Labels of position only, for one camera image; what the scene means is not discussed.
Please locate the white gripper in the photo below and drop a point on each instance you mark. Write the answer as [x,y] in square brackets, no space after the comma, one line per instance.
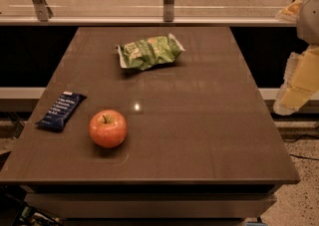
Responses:
[309,21]

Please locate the green jalapeno chip bag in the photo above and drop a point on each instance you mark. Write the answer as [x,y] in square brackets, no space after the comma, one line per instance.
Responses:
[147,53]

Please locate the brown table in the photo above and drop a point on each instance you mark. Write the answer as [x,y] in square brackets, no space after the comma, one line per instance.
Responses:
[201,145]

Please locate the red apple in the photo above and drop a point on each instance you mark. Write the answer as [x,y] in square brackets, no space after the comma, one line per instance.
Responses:
[108,128]

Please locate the dark blue snack bar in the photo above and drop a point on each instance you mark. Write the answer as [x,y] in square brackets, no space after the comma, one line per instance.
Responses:
[61,111]

